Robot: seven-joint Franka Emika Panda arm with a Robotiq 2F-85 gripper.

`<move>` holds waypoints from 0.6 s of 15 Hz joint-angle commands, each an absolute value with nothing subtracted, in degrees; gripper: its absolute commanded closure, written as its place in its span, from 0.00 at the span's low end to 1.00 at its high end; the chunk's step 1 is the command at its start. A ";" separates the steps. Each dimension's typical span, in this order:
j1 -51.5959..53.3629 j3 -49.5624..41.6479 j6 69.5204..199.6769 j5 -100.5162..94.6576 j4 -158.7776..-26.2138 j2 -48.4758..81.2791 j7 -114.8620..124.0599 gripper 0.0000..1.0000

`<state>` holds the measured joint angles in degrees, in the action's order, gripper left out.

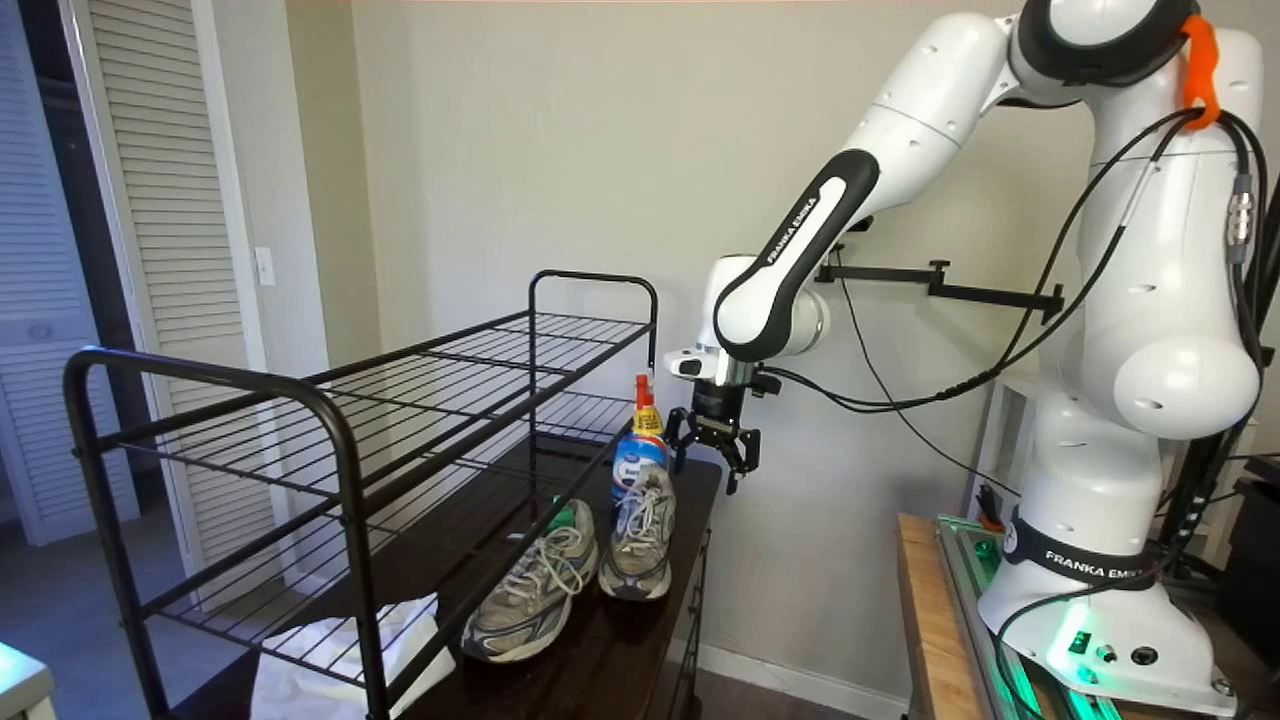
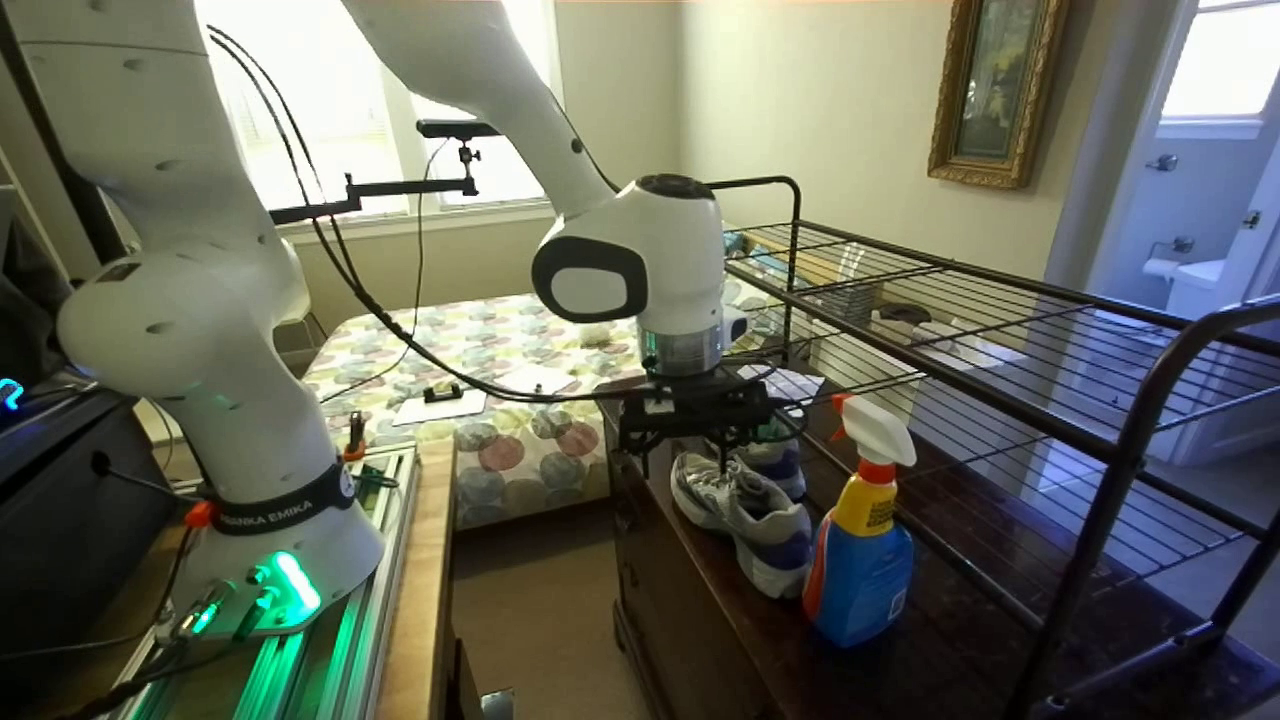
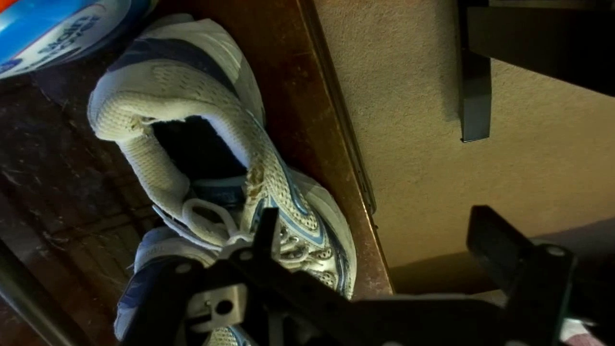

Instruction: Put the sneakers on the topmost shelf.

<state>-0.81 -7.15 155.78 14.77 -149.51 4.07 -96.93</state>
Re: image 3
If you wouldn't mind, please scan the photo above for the dark wooden dresser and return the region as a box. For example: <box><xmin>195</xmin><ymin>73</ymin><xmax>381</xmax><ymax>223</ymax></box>
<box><xmin>0</xmin><ymin>0</ymin><xmax>394</xmax><ymax>346</ymax></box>

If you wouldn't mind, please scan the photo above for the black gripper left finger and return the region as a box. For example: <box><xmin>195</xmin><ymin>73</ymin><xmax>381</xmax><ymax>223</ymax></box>
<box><xmin>245</xmin><ymin>205</ymin><xmax>350</xmax><ymax>317</ymax></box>

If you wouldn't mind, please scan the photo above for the black metal shoe rack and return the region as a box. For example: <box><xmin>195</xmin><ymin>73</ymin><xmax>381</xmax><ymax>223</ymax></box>
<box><xmin>0</xmin><ymin>238</ymin><xmax>93</xmax><ymax>346</ymax></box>

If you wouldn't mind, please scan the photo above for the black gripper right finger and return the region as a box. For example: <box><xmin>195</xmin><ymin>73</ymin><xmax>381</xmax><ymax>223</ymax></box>
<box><xmin>466</xmin><ymin>201</ymin><xmax>577</xmax><ymax>323</ymax></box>

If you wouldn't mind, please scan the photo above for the blue spray cleaner bottle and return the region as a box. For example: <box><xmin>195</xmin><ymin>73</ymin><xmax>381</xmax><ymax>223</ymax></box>
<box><xmin>0</xmin><ymin>0</ymin><xmax>160</xmax><ymax>82</ymax></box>

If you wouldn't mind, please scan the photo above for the grey blue sneaker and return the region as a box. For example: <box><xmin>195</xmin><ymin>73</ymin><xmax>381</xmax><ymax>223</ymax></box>
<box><xmin>85</xmin><ymin>13</ymin><xmax>360</xmax><ymax>303</ymax></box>
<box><xmin>114</xmin><ymin>224</ymin><xmax>223</xmax><ymax>344</ymax></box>

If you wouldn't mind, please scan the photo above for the black metal frame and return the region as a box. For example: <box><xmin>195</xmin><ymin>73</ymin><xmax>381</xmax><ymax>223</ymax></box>
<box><xmin>456</xmin><ymin>0</ymin><xmax>615</xmax><ymax>144</ymax></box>

